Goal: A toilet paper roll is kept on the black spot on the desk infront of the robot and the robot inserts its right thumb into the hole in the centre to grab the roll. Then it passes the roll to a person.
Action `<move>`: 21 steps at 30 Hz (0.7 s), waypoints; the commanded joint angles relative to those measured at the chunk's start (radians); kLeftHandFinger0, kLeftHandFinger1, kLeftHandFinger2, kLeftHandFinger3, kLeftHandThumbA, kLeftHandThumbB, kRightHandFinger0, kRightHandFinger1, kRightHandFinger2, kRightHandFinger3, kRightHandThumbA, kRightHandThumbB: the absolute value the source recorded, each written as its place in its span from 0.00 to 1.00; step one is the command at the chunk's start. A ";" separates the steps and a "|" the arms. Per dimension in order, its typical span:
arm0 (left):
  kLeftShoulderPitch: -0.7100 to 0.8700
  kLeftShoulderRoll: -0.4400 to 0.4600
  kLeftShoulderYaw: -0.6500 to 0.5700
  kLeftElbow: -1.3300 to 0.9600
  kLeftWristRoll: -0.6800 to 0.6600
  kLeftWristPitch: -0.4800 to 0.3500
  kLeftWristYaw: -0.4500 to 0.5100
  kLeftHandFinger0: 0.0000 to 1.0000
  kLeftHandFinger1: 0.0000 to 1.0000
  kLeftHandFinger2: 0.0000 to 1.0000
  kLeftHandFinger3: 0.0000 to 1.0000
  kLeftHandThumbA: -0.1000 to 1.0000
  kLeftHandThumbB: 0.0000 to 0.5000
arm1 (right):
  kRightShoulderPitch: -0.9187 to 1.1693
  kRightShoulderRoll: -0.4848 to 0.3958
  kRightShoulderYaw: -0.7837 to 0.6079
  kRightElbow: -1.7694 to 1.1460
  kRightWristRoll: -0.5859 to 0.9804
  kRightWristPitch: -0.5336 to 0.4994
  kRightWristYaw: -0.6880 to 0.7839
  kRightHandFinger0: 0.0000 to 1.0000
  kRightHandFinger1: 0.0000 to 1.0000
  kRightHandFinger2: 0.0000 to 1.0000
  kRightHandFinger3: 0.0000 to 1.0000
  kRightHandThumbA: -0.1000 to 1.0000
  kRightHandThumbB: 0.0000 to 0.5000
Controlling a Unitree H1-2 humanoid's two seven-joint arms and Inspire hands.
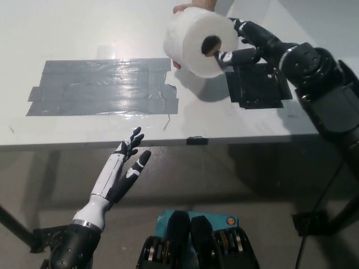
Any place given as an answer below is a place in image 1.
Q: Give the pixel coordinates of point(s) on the black slanted table leg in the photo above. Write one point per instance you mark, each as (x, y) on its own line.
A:
(15, 224)
(347, 210)

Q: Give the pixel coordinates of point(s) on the black tape square patch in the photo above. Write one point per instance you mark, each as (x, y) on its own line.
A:
(255, 89)

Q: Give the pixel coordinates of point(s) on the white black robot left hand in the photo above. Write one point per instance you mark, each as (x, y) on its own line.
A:
(109, 179)

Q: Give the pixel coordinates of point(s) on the black robot torso left block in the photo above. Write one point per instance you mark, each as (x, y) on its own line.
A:
(175, 238)

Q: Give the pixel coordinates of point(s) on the teal robot torso box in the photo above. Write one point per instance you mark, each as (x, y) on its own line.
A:
(216, 220)

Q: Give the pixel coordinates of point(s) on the grey duct tape patch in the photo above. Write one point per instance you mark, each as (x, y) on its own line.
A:
(106, 89)

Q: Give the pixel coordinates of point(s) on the small black tape tab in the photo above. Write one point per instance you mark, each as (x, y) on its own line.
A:
(197, 140)

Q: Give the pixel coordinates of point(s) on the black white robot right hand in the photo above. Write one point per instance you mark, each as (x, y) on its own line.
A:
(263, 42)

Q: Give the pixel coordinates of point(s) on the white toilet paper roll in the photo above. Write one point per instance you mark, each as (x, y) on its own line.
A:
(182, 36)

